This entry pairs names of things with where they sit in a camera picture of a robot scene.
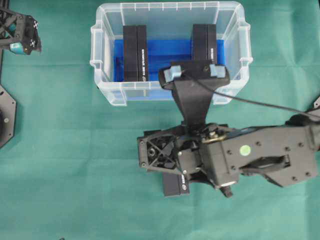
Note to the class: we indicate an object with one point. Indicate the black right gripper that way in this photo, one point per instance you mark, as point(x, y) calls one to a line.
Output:
point(283, 155)

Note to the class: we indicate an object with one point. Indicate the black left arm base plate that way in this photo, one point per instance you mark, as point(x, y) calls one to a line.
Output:
point(7, 116)

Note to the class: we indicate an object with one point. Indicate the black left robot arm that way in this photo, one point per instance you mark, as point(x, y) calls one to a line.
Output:
point(7, 17)

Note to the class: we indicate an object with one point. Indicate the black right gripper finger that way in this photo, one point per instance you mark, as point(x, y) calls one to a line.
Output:
point(158, 150)

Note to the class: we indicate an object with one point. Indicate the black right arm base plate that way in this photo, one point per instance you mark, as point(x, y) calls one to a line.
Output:
point(316, 103)

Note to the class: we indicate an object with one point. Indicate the clear plastic storage case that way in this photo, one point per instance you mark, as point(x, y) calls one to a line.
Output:
point(171, 21)

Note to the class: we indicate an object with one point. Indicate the blue cloth in case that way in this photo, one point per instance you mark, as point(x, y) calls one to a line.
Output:
point(160, 54)

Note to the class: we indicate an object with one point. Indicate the black realsense box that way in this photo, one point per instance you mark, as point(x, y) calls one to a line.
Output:
point(135, 53)
point(175, 185)
point(204, 42)

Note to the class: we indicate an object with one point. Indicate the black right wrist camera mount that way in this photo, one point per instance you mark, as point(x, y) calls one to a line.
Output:
point(192, 84)

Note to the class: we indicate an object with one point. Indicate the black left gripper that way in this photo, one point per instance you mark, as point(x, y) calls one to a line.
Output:
point(26, 36)

